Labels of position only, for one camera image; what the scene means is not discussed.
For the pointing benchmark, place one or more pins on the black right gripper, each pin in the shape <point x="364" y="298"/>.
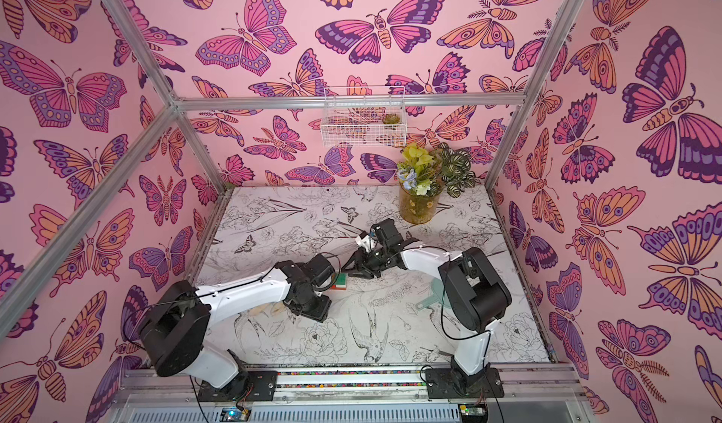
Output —
<point x="369" y="257"/>

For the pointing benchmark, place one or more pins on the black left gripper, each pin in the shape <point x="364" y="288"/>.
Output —
<point x="321" y="314"/>

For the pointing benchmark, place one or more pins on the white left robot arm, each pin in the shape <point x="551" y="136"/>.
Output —
<point x="173" y="331"/>

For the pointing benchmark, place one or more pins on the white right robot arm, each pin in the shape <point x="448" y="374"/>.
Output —
<point x="477" y="295"/>

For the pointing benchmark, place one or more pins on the mint green plastic paddle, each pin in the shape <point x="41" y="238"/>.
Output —
<point x="437" y="296"/>

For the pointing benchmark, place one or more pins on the yellow vase with plants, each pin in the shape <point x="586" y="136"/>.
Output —
<point x="424" y="175"/>

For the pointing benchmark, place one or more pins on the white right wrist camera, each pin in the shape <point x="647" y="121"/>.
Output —
<point x="366" y="241"/>

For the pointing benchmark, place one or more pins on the white wire basket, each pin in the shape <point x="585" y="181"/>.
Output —
<point x="364" y="116"/>

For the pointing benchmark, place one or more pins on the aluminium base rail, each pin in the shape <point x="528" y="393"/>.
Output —
<point x="407" y="393"/>

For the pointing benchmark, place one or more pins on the aluminium cage frame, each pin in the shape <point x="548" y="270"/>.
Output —
<point x="39" y="271"/>

